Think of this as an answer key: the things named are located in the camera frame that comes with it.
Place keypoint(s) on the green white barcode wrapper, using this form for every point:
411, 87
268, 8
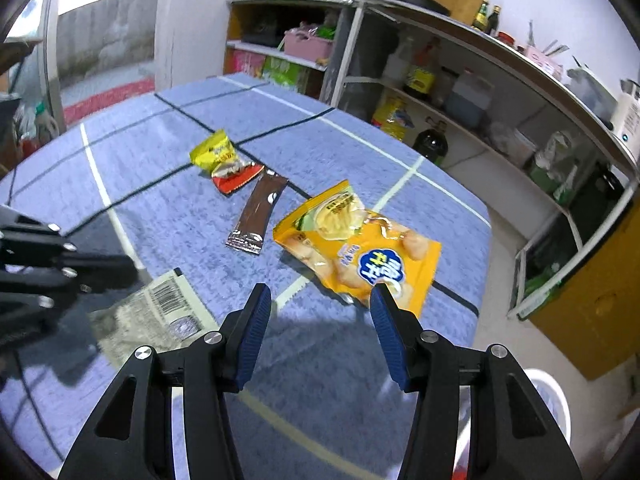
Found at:
160, 305

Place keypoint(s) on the white electric kettle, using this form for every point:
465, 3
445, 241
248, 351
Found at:
627, 117

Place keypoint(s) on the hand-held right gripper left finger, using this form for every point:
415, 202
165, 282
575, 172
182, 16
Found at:
252, 340

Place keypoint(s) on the soy sauce bottle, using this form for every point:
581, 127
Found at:
420, 77

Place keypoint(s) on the red snack packet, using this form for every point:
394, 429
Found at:
237, 177

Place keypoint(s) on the blue checked tablecloth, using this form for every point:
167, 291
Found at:
325, 160

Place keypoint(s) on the yellow green snack packet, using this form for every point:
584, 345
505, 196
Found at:
214, 152

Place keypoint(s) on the pink plastic basket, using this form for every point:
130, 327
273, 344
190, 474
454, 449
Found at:
307, 44

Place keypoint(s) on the wooden shelf unit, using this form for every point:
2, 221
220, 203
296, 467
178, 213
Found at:
250, 25

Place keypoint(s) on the blue plastic jug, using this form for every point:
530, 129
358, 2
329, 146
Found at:
467, 100

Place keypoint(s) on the green carton box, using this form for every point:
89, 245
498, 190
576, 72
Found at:
285, 71

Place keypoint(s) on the white plastic bottle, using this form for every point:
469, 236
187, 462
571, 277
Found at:
400, 65

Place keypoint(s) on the clear plastic container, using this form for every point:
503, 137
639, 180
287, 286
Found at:
592, 92

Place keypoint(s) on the green white packet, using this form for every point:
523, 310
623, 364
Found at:
555, 160

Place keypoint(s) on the dark glass bottle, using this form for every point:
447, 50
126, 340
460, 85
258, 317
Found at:
494, 20

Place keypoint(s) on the red floor mat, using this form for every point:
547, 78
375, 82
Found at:
107, 100

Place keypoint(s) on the yellow wooden door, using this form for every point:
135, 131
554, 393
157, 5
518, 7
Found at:
595, 300

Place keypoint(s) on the metal shelf unit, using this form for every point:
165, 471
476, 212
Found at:
500, 60

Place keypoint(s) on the green glass bottle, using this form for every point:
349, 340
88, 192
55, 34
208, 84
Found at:
481, 15

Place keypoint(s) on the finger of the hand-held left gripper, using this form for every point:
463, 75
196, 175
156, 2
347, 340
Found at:
35, 310
100, 266

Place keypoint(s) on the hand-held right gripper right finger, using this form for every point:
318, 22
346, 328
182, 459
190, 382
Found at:
390, 340

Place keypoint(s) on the yellow chip bag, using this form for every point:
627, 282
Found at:
360, 250

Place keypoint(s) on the pink chopstick holder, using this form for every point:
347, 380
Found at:
545, 62

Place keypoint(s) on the red lid jar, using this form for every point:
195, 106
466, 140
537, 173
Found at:
506, 39

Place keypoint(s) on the brown stick packet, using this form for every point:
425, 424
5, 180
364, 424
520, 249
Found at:
257, 210

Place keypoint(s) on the pink carton box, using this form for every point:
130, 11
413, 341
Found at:
245, 62

